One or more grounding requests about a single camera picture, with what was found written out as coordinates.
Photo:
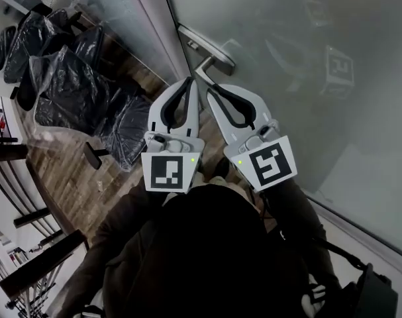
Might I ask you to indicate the black shoulder bag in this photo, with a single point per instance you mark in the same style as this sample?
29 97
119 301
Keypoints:
373 293

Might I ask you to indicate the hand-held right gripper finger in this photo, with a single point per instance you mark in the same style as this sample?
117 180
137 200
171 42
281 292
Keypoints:
250 103
220 114

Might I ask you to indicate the person's black jacket torso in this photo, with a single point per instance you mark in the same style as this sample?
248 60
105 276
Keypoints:
204 260

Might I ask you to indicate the black plastic-wrapped office chair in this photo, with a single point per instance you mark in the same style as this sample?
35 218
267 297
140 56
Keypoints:
128 131
88 46
68 91
25 45
2 48

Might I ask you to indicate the frosted glass partition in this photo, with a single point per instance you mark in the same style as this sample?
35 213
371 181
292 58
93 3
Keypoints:
128 18

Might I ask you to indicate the person's left forearm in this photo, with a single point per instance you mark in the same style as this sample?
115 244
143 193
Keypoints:
101 243

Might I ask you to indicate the person's right forearm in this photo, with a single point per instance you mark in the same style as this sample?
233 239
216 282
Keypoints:
306 230

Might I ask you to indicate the black metal stair railing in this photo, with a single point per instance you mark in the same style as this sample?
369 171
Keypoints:
38 263

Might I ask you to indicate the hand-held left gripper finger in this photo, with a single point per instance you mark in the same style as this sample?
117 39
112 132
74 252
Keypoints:
194 111
157 106

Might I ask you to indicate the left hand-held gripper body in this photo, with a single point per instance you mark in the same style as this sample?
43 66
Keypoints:
167 171

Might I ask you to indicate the person's black shoe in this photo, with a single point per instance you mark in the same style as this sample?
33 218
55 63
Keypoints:
222 167

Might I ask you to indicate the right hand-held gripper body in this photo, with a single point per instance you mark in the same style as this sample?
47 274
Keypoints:
270 164

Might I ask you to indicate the frosted glass door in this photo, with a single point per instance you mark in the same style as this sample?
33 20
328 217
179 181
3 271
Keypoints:
320 94

